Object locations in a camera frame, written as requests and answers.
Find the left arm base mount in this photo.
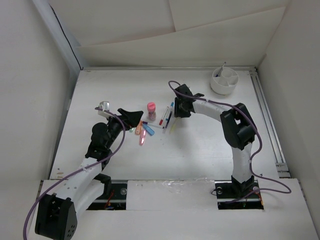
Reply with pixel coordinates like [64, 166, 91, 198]
[87, 180, 128, 211]

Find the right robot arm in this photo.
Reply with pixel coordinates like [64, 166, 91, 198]
[174, 84, 256, 197]

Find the blue highlighter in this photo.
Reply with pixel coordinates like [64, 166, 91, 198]
[142, 123, 155, 136]

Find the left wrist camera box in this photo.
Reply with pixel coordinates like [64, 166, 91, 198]
[95, 101, 110, 119]

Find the pink highlighter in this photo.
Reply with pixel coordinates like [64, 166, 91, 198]
[139, 129, 147, 146]

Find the orange highlighter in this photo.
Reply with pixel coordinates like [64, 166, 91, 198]
[135, 120, 143, 135]

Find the purple cap white marker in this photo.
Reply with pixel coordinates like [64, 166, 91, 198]
[142, 121, 165, 129]

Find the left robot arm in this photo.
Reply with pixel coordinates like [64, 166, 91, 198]
[34, 106, 143, 240]

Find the red cap white marker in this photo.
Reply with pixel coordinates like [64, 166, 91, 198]
[159, 106, 169, 126]

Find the pink cap small bottle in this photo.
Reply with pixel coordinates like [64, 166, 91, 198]
[147, 102, 156, 121]

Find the dark blue pen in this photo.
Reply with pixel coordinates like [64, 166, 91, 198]
[163, 110, 173, 133]

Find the white divided pen holder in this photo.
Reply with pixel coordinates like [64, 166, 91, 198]
[210, 67, 239, 95]

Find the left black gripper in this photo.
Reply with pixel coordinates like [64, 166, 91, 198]
[104, 108, 143, 149]

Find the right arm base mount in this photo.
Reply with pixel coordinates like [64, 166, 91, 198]
[211, 180, 264, 210]

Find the yellow pen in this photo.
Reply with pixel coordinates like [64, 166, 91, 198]
[169, 118, 178, 134]

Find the blue cap white marker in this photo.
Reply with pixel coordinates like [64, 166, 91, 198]
[165, 102, 174, 122]

